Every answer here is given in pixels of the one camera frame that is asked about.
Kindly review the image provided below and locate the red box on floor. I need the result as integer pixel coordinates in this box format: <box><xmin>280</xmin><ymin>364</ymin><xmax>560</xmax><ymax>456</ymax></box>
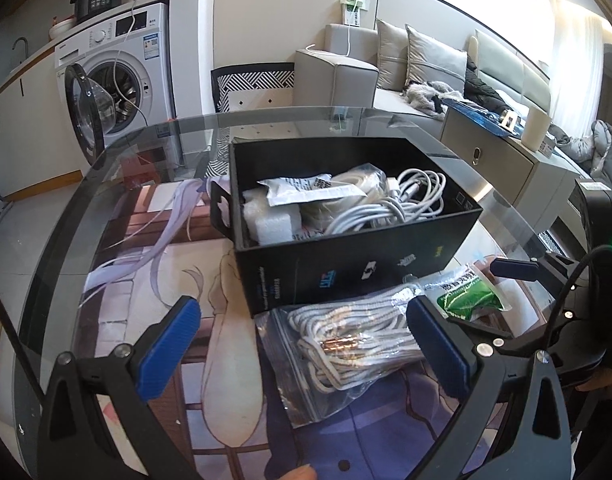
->
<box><xmin>119</xmin><ymin>155</ymin><xmax>161</xmax><ymax>190</ymax></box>

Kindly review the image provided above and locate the green white packet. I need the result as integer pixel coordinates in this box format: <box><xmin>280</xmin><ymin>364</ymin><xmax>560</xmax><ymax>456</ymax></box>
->
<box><xmin>420</xmin><ymin>264</ymin><xmax>512</xmax><ymax>322</ymax></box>

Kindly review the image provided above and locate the person's right hand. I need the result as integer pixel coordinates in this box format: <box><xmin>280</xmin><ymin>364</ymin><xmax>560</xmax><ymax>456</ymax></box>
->
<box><xmin>576</xmin><ymin>368</ymin><xmax>612</xmax><ymax>399</ymax></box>

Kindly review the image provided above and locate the black patterned chair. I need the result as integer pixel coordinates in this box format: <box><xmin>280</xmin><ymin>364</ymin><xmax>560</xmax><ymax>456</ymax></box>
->
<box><xmin>210</xmin><ymin>62</ymin><xmax>297</xmax><ymax>181</ymax></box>

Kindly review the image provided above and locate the person's left hand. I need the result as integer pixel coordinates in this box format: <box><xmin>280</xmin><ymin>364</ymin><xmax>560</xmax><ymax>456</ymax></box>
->
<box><xmin>279</xmin><ymin>464</ymin><xmax>318</xmax><ymax>480</ymax></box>

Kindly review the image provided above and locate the white cable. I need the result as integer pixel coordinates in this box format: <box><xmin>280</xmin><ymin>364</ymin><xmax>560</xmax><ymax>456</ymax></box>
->
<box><xmin>305</xmin><ymin>168</ymin><xmax>447</xmax><ymax>238</ymax></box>

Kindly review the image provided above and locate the grey cushion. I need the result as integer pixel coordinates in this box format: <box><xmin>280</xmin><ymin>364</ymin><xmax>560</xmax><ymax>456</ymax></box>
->
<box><xmin>376</xmin><ymin>20</ymin><xmax>409</xmax><ymax>91</ymax></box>
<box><xmin>405</xmin><ymin>25</ymin><xmax>468</xmax><ymax>92</ymax></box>

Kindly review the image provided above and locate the kitchen faucet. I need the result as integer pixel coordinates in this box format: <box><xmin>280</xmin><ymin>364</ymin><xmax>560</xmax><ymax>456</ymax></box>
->
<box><xmin>12</xmin><ymin>37</ymin><xmax>29</xmax><ymax>65</ymax></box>

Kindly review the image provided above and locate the bagged white braided rope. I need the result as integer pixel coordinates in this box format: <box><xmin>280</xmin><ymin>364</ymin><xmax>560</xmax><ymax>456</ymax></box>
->
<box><xmin>255</xmin><ymin>282</ymin><xmax>439</xmax><ymax>430</ymax></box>

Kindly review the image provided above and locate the beige drawer cabinet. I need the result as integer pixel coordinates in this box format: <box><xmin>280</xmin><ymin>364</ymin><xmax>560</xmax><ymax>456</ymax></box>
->
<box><xmin>440</xmin><ymin>107</ymin><xmax>583</xmax><ymax>238</ymax></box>

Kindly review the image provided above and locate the black jacket on sofa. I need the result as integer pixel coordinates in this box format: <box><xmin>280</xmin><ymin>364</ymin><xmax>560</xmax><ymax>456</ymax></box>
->
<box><xmin>463</xmin><ymin>58</ymin><xmax>510</xmax><ymax>114</ymax></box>

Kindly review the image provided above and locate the beige sofa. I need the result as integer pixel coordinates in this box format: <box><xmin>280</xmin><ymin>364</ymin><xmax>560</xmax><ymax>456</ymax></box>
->
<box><xmin>293</xmin><ymin>20</ymin><xmax>551</xmax><ymax>131</ymax></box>

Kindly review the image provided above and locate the grey fuzzy blanket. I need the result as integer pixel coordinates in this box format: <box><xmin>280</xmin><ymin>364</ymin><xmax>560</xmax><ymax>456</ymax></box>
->
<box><xmin>405</xmin><ymin>81</ymin><xmax>464</xmax><ymax>120</ymax></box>

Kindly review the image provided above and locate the grey cushion left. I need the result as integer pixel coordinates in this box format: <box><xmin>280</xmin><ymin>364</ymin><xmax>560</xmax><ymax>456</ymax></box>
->
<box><xmin>376</xmin><ymin>20</ymin><xmax>409</xmax><ymax>91</ymax></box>

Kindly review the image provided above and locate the white washing machine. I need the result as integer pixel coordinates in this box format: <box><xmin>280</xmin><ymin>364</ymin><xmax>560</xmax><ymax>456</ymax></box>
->
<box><xmin>55</xmin><ymin>1</ymin><xmax>176</xmax><ymax>164</ymax></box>

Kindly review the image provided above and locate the bagged cream cable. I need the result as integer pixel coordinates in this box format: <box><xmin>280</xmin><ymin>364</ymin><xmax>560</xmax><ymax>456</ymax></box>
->
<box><xmin>329</xmin><ymin>161</ymin><xmax>389</xmax><ymax>201</ymax></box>

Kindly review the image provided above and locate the white foam piece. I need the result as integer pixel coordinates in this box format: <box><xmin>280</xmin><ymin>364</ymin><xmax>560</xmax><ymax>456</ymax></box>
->
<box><xmin>243</xmin><ymin>195</ymin><xmax>301</xmax><ymax>245</ymax></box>

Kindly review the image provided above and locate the black storage box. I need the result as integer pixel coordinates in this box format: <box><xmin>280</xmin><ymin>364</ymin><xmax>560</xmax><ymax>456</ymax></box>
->
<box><xmin>210</xmin><ymin>136</ymin><xmax>483</xmax><ymax>315</ymax></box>

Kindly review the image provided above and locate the grey cushion right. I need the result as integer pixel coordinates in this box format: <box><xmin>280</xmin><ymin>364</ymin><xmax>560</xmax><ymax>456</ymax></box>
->
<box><xmin>405</xmin><ymin>25</ymin><xmax>468</xmax><ymax>92</ymax></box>

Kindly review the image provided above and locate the white bowl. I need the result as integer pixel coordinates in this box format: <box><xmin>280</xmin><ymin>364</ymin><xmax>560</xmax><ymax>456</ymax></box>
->
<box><xmin>48</xmin><ymin>16</ymin><xmax>76</xmax><ymax>40</ymax></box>

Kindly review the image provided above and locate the white wall phone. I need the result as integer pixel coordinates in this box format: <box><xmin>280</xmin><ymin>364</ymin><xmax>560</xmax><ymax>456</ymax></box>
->
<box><xmin>339</xmin><ymin>0</ymin><xmax>370</xmax><ymax>27</ymax></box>

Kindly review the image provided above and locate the silver foil pouch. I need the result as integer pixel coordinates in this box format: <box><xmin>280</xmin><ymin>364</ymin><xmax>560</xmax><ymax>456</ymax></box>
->
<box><xmin>259</xmin><ymin>174</ymin><xmax>367</xmax><ymax>207</ymax></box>

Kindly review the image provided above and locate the anime printed desk mat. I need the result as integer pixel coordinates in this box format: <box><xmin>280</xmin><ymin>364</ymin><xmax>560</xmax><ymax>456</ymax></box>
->
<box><xmin>74</xmin><ymin>200</ymin><xmax>457</xmax><ymax>479</ymax></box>

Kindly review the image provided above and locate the cream paper roll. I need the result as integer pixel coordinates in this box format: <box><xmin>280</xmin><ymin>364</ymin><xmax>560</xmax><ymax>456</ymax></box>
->
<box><xmin>521</xmin><ymin>107</ymin><xmax>554</xmax><ymax>153</ymax></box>

